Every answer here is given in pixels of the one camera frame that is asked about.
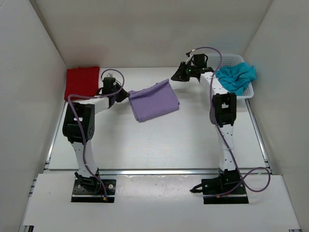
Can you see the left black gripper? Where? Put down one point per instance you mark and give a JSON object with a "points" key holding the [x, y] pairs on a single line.
{"points": [[124, 94]]}

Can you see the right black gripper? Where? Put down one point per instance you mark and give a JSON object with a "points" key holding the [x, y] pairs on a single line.
{"points": [[181, 75]]}

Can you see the lilac t shirt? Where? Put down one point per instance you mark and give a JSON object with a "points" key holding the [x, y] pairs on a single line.
{"points": [[152, 102]]}

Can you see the red t shirt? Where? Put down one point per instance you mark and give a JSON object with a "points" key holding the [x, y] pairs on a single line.
{"points": [[82, 81]]}

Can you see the teal t shirt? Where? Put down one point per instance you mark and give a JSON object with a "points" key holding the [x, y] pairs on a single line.
{"points": [[237, 78]]}

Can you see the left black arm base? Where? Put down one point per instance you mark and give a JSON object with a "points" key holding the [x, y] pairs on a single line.
{"points": [[93, 193]]}

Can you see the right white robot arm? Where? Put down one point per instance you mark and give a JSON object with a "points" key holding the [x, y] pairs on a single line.
{"points": [[222, 112]]}

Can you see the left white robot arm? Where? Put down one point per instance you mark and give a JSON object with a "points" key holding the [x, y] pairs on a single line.
{"points": [[79, 124]]}

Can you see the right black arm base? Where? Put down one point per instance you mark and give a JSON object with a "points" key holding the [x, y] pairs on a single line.
{"points": [[218, 191]]}

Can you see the white plastic basket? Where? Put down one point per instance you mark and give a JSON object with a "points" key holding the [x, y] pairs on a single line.
{"points": [[216, 62]]}

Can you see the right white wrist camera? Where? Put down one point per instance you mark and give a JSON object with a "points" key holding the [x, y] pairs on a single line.
{"points": [[189, 56]]}

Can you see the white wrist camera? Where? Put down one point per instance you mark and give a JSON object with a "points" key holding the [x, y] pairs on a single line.
{"points": [[107, 76], [189, 56]]}

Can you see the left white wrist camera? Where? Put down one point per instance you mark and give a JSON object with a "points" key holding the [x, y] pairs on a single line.
{"points": [[107, 76]]}

